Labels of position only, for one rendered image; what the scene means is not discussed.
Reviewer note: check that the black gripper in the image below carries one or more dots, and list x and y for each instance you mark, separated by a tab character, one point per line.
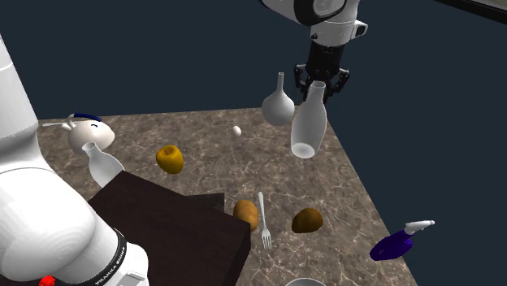
325	61

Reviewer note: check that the translucent white bottle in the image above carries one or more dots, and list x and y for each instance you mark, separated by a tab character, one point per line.
309	123

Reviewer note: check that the white bulb vase narrow neck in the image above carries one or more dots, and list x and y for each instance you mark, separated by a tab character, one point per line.
278	107

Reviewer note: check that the white egg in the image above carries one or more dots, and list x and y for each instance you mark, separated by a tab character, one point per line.
237	131

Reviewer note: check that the dark brown potato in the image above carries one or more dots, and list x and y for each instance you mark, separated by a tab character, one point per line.
307	221

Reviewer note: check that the light brown potato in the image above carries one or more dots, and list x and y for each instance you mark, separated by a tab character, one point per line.
246	214

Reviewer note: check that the white fork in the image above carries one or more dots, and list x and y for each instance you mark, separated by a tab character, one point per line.
266	235

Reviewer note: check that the yellow apple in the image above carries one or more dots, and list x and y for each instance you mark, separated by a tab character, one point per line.
170	160

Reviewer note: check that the blue spray bottle white nozzle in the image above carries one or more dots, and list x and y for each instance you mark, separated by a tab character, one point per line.
390	246

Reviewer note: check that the white bowl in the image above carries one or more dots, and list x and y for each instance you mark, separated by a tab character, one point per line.
305	282

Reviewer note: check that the dark brown robot stand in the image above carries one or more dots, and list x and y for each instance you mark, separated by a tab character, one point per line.
170	229

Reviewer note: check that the white flask-shaped vase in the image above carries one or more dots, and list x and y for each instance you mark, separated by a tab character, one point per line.
104	166

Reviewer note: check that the white round figure blue band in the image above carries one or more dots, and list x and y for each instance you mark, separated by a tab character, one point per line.
89	134

